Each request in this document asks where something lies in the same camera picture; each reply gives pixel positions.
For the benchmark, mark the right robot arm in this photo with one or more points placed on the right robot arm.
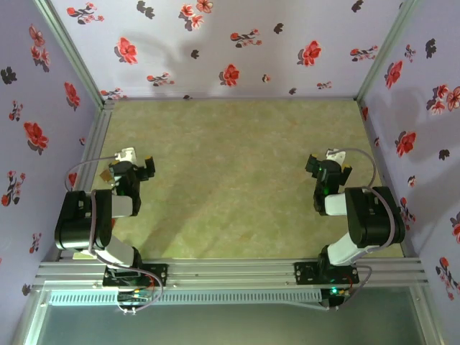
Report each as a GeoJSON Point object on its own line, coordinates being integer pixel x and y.
{"type": "Point", "coordinates": [373, 223]}

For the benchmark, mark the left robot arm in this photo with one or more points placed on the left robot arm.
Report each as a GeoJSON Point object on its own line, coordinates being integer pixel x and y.
{"type": "Point", "coordinates": [79, 223]}

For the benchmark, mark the small brown object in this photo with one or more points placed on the small brown object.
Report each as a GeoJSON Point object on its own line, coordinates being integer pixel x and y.
{"type": "Point", "coordinates": [105, 176]}

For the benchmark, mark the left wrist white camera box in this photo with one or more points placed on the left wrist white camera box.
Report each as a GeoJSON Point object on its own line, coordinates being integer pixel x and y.
{"type": "Point", "coordinates": [126, 154]}

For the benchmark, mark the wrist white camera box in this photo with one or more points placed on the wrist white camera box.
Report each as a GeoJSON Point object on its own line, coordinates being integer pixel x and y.
{"type": "Point", "coordinates": [336, 156]}
{"type": "Point", "coordinates": [126, 154]}

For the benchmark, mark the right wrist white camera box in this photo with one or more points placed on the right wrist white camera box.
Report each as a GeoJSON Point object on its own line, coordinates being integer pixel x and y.
{"type": "Point", "coordinates": [336, 156]}

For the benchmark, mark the aluminium frame rail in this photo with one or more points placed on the aluminium frame rail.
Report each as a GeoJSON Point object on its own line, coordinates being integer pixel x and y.
{"type": "Point", "coordinates": [95, 143]}
{"type": "Point", "coordinates": [233, 98]}
{"type": "Point", "coordinates": [233, 273]}

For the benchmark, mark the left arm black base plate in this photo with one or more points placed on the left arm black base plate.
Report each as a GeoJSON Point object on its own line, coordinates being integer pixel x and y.
{"type": "Point", "coordinates": [160, 275]}

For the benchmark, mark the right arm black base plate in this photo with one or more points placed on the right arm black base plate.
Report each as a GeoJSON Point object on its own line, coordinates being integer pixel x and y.
{"type": "Point", "coordinates": [305, 273]}

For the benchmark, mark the aluminium frame post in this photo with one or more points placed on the aluminium frame post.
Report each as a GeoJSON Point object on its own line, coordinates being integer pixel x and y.
{"type": "Point", "coordinates": [386, 50]}
{"type": "Point", "coordinates": [72, 50]}

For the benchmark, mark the aluminium frame leg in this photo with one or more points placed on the aluminium frame leg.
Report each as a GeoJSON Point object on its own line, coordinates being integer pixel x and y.
{"type": "Point", "coordinates": [30, 320]}
{"type": "Point", "coordinates": [427, 316]}

